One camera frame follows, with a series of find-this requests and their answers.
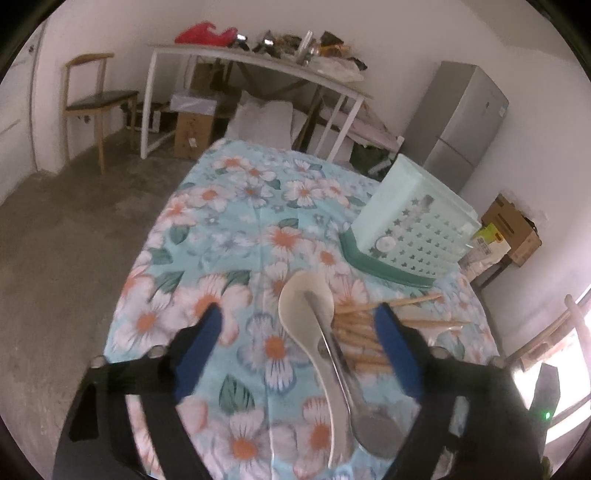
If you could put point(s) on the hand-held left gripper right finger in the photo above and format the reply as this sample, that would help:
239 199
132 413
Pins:
397 355

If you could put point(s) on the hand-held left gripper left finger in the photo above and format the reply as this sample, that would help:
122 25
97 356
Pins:
198 350

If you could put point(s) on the pile of wooden chopsticks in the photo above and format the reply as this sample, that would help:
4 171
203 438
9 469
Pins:
360 330

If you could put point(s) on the metal spoon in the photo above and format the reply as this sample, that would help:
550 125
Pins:
376 434

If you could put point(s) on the white ceramic spoon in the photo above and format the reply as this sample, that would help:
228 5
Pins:
295 318

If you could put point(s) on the mint green utensil basket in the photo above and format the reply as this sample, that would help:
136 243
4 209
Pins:
415 203

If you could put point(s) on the bright window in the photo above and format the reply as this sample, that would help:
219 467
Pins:
577 392

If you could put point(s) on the dark green drip tray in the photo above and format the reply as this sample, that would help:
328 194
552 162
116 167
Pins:
369 265

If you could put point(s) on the floral tablecloth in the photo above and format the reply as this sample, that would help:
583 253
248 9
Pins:
221 230

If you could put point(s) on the yellow green carton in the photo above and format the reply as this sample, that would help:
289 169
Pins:
489 240

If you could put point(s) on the large brown cardboard box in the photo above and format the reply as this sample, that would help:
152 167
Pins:
512 226

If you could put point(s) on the pink board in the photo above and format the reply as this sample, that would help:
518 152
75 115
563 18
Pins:
364 129

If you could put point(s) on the white sacks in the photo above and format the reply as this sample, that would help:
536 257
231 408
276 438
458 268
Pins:
263 120

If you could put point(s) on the grey refrigerator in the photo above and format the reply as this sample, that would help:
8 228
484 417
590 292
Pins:
461 115

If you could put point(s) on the wooden chair with dark seat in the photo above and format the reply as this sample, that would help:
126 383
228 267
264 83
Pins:
99 99

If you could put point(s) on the white metal table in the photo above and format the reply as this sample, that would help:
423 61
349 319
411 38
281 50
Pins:
277 64

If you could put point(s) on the red plastic bag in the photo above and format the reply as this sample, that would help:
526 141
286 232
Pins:
198 34

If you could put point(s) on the heap of dark clutter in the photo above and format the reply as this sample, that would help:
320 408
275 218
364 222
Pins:
286 44

